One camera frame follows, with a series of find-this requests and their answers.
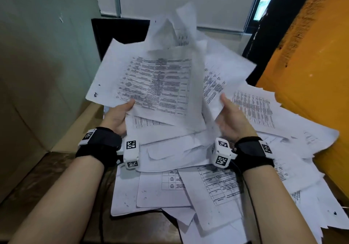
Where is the person's left hand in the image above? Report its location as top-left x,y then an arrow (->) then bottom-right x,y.
99,98 -> 136,137

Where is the person's right hand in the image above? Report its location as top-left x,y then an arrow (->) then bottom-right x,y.
214,93 -> 258,143

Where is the pile of printed papers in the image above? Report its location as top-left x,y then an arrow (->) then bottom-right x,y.
110,83 -> 349,244

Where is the aligned stack of printed sheets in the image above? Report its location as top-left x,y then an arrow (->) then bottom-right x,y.
85,2 -> 257,132

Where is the person's left forearm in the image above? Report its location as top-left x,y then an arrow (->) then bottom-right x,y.
8,155 -> 105,244

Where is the person's right forearm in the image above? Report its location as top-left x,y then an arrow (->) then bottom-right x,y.
241,164 -> 318,244

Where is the black laptop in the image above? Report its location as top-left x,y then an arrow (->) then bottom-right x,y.
91,18 -> 151,61

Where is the beige cardboard panel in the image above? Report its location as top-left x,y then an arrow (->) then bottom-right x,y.
0,0 -> 104,203

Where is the orange cardboard panel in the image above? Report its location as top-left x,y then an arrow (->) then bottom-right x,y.
255,0 -> 349,198

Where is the black left wrist strap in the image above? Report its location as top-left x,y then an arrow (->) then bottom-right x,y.
75,126 -> 123,169

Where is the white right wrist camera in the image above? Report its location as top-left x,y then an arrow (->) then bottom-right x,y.
211,137 -> 237,168

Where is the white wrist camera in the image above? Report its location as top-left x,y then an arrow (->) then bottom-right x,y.
211,137 -> 237,168
123,139 -> 140,170

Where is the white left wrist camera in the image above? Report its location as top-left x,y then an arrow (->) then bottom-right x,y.
123,139 -> 140,170

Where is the black right camera cable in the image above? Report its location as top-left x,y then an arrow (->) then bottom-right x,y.
232,162 -> 264,244

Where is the black camera cable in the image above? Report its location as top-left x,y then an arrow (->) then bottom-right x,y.
232,162 -> 264,244
98,164 -> 109,244

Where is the black left camera cable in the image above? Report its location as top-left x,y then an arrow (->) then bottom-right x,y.
98,164 -> 109,244

